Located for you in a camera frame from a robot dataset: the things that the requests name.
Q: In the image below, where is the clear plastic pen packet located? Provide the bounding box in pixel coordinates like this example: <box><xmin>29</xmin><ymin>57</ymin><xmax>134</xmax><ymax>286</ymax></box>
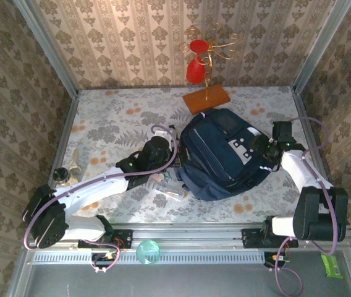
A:
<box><xmin>154</xmin><ymin>181</ymin><xmax>189</xmax><ymax>201</ymax></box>

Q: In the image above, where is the navy blue backpack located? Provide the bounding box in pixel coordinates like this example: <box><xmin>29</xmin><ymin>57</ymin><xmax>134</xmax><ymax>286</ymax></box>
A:
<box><xmin>167</xmin><ymin>108</ymin><xmax>272</xmax><ymax>202</ymax></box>

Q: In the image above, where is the floral tablecloth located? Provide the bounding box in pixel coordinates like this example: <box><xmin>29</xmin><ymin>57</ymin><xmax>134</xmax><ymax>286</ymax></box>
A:
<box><xmin>47</xmin><ymin>86</ymin><xmax>334</xmax><ymax>225</ymax></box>

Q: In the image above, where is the beige wooden brush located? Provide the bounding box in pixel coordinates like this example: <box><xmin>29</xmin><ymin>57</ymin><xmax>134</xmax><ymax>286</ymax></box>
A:
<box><xmin>69</xmin><ymin>147</ymin><xmax>86</xmax><ymax>184</ymax></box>

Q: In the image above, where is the red wine glass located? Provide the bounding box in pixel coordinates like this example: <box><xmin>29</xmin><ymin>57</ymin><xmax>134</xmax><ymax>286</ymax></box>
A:
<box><xmin>185</xmin><ymin>39</ymin><xmax>209</xmax><ymax>85</ymax></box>

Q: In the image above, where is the small black circuit board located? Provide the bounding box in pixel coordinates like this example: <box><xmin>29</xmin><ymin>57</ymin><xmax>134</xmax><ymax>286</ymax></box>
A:
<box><xmin>263</xmin><ymin>252</ymin><xmax>290</xmax><ymax>269</ymax></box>
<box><xmin>90</xmin><ymin>252</ymin><xmax>119</xmax><ymax>269</ymax></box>

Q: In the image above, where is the green snack packet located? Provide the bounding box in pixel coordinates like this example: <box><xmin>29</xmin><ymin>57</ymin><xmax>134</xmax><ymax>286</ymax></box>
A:
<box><xmin>320</xmin><ymin>252</ymin><xmax>344</xmax><ymax>279</ymax></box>

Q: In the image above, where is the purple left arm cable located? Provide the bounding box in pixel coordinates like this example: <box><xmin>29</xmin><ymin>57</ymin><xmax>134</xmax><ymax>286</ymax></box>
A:
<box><xmin>23</xmin><ymin>124</ymin><xmax>179</xmax><ymax>275</ymax></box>

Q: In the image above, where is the aluminium side rail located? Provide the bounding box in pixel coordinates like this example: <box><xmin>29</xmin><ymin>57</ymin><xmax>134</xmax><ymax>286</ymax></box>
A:
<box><xmin>292</xmin><ymin>86</ymin><xmax>345</xmax><ymax>225</ymax></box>
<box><xmin>35</xmin><ymin>92</ymin><xmax>80</xmax><ymax>226</ymax></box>

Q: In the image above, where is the gold wire stand wooden base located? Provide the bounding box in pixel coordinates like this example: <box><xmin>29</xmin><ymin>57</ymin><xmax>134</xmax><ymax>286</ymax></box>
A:
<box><xmin>177</xmin><ymin>23</ymin><xmax>243</xmax><ymax>114</ymax></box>

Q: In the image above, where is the long aluminium base rail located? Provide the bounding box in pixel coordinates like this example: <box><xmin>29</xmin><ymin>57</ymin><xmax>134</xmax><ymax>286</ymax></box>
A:
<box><xmin>23</xmin><ymin>222</ymin><xmax>351</xmax><ymax>248</ymax></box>

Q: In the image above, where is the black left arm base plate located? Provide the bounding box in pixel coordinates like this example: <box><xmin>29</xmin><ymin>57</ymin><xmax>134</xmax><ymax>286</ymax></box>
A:
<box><xmin>78</xmin><ymin>229</ymin><xmax>133</xmax><ymax>250</ymax></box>

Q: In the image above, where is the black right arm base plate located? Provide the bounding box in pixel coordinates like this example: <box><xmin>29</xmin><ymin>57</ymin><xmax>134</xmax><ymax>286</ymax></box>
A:
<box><xmin>242</xmin><ymin>228</ymin><xmax>300</xmax><ymax>249</ymax></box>

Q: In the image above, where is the grey slotted cable duct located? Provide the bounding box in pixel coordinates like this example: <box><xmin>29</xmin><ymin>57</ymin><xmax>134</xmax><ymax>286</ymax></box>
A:
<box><xmin>32</xmin><ymin>249</ymin><xmax>266</xmax><ymax>265</ymax></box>

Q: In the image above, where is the aluminium corner post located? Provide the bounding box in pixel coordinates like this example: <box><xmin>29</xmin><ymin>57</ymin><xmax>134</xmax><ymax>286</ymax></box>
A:
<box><xmin>293</xmin><ymin>0</ymin><xmax>351</xmax><ymax>95</ymax></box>
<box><xmin>12</xmin><ymin>0</ymin><xmax>80</xmax><ymax>98</ymax></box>

